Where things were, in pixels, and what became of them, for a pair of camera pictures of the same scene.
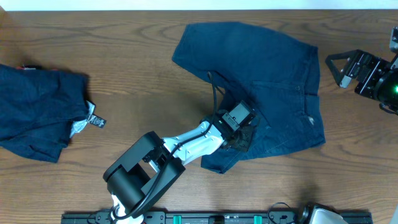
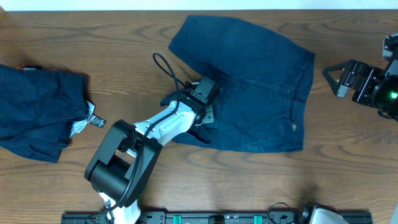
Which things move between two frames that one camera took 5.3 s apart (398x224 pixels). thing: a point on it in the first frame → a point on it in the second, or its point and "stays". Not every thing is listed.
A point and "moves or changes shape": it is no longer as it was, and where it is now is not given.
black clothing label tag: x=98 y=121 stays
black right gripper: x=377 y=67 → x=371 y=74
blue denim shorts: x=277 y=76 moves or changes shape
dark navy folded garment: x=37 y=108 stays
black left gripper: x=246 y=139 → x=204 y=117
